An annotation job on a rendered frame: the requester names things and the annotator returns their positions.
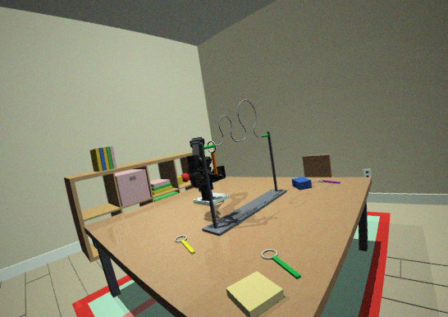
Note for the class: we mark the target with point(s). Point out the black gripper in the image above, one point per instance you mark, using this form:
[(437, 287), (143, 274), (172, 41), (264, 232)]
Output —
[(199, 177)]

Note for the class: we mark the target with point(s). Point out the green bar with grey loop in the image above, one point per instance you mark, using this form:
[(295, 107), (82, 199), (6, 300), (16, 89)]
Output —
[(282, 264)]

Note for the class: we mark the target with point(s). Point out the pale yellow flat block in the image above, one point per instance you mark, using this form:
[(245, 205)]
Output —
[(254, 294)]

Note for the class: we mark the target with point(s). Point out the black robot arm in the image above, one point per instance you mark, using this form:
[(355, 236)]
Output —
[(195, 164)]

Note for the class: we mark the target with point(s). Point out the yellow handle with grey loop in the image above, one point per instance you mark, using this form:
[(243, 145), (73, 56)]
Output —
[(186, 245)]

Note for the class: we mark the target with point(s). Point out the blue rectangular block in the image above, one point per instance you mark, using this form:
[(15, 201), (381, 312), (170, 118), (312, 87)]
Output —
[(301, 183)]

